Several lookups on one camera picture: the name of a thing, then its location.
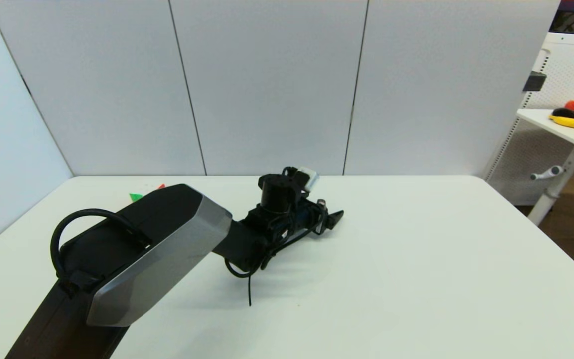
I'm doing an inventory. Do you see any white table crank handle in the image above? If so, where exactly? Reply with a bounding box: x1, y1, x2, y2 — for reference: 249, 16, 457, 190
530, 166, 565, 181

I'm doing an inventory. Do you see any small black box on pegboard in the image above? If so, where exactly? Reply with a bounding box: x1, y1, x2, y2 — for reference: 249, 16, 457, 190
523, 72, 547, 92

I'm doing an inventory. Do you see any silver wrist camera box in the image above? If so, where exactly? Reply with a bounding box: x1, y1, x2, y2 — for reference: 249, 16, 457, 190
294, 167, 319, 192

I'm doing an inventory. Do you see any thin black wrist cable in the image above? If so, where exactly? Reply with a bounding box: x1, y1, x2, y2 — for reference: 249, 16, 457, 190
225, 202, 328, 306

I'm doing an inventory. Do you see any white perforated pegboard panel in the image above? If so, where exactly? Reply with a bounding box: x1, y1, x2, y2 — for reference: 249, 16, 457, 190
486, 32, 574, 205

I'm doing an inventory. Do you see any white side table top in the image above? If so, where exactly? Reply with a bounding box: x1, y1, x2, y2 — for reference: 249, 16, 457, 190
516, 109, 574, 161

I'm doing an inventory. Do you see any white side table leg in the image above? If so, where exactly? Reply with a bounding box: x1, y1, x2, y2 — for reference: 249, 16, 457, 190
527, 147, 574, 226

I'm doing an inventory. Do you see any thick black looped arm cable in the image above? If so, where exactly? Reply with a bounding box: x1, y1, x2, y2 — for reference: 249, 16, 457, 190
50, 208, 151, 296

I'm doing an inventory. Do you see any multicolour puzzle cube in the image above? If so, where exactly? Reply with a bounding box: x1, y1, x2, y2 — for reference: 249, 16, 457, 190
129, 184, 166, 203

